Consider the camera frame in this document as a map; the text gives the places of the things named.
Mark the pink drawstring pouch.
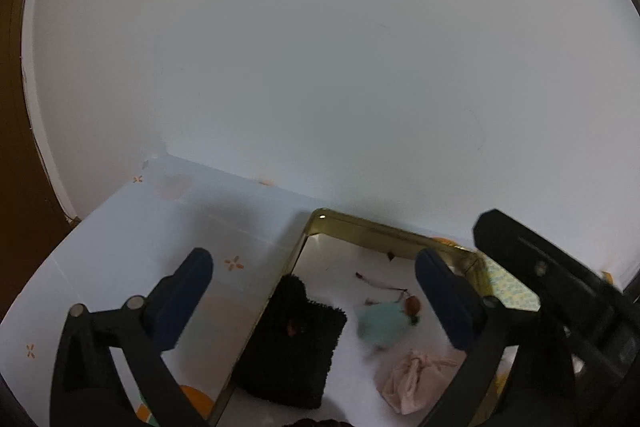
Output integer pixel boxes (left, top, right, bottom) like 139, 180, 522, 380
378, 349, 458, 415

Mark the gold rectangular tin box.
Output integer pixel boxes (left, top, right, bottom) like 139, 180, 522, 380
212, 209, 494, 426

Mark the dark purple scrunchie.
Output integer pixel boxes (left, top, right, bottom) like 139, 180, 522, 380
283, 417, 354, 427

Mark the persimmon print tablecloth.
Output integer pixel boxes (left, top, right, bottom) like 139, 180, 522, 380
0, 152, 640, 427

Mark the yellow patterned tissue pack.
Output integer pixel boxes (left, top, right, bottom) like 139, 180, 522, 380
483, 255, 540, 311

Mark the black fuzzy cloth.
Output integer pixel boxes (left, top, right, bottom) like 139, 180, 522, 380
233, 274, 347, 410

